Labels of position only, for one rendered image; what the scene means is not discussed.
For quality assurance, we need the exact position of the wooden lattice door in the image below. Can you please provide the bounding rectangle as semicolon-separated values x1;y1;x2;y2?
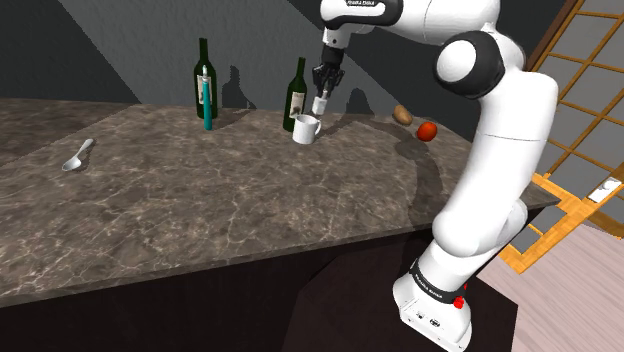
497;0;624;275

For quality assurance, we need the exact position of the white mug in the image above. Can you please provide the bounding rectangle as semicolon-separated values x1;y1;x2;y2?
291;113;323;146

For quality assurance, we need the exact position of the brown potato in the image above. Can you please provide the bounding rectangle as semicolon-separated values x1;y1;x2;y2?
392;104;414;127

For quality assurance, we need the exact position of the red tomato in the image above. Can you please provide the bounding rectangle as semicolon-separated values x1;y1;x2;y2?
416;121;439;144

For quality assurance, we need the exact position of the teal pen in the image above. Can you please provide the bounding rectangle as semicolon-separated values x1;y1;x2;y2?
201;64;215;132

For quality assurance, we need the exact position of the dark robot stand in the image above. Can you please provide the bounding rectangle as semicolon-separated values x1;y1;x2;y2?
281;239;519;352

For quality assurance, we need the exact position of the silver spoon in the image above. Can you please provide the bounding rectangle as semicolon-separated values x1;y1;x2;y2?
61;138;95;173

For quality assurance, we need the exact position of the green wine bottle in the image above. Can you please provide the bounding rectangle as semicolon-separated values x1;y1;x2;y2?
193;37;220;121
282;56;309;133

